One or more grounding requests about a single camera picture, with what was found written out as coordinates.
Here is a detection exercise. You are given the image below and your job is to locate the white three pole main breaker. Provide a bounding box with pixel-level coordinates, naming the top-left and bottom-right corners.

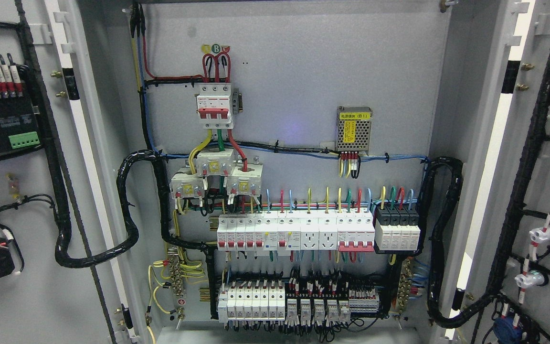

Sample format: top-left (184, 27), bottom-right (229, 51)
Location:
top-left (196, 83), bottom-right (242, 130)

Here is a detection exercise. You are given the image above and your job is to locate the small white breaker row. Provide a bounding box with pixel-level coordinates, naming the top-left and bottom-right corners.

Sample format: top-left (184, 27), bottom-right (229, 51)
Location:
top-left (216, 211), bottom-right (301, 256)

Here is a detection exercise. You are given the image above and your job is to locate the grey cabinet door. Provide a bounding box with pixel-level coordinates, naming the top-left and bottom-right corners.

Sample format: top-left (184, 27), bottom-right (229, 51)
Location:
top-left (0, 0), bottom-right (129, 344)
top-left (458, 0), bottom-right (550, 344)

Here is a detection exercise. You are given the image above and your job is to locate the black corrugated cable loom right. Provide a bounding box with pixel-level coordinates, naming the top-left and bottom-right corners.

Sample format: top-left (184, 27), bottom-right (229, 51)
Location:
top-left (418, 156), bottom-right (465, 327)

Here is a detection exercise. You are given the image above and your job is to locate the red handled circuit breaker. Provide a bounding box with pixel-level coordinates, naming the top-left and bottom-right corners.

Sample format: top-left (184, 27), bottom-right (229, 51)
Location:
top-left (337, 211), bottom-right (375, 252)

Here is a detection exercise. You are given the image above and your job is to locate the white current transformer cluster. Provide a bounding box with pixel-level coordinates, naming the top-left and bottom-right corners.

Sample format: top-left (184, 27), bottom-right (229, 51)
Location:
top-left (169, 148), bottom-right (263, 199)

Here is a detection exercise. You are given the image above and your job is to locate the black digital power meter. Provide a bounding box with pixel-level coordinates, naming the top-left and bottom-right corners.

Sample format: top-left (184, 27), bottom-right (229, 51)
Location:
top-left (0, 96), bottom-right (40, 154)

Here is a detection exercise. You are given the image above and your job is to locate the black corrugated cable loom left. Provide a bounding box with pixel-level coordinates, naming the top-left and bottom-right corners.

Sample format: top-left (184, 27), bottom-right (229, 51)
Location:
top-left (15, 21), bottom-right (218, 321)

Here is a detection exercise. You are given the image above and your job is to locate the black white surge protector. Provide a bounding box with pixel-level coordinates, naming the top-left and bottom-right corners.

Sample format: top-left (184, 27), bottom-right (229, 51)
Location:
top-left (374, 206), bottom-right (421, 252)

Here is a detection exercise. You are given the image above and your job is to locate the black corrugated cable loom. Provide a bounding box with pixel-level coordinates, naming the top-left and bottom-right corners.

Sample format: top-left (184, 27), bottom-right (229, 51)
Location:
top-left (418, 156), bottom-right (465, 327)
top-left (15, 21), bottom-right (218, 321)

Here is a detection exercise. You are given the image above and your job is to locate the lower relay terminal row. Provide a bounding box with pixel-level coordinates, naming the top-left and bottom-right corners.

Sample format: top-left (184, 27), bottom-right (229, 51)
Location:
top-left (211, 269), bottom-right (381, 335)

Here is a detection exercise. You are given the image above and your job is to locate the metal mesh power supply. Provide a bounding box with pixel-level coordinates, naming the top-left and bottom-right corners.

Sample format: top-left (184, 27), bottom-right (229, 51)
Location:
top-left (335, 106), bottom-right (373, 152)

